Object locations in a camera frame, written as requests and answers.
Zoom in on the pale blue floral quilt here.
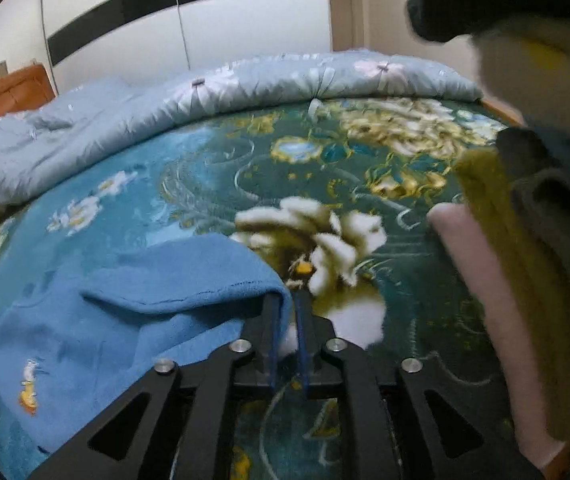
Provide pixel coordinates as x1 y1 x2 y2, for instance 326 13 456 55
0 50 486 206

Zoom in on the yellow-green folded cloth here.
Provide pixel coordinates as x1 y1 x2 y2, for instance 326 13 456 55
455 147 570 443

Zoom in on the light blue duck-print sweater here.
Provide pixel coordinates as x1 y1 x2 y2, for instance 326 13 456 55
0 232 296 480

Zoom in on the pink folded cloth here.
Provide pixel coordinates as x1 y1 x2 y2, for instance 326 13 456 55
425 202 570 471

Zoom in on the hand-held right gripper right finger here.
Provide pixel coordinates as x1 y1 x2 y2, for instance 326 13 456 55
293 290 548 480

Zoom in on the teal floral blanket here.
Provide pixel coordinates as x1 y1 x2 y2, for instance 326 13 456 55
0 97 530 480

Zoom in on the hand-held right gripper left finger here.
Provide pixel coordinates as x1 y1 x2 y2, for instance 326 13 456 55
28 294 292 480

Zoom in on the wooden bed headboard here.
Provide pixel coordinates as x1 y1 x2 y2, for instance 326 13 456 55
0 64 58 148

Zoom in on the wooden door frame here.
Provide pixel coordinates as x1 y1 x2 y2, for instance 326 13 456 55
327 0 366 53

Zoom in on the cream cloth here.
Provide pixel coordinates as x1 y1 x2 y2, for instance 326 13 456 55
475 15 570 133

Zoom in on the grey folded cloth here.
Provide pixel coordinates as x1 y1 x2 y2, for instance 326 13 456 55
497 127 570 311

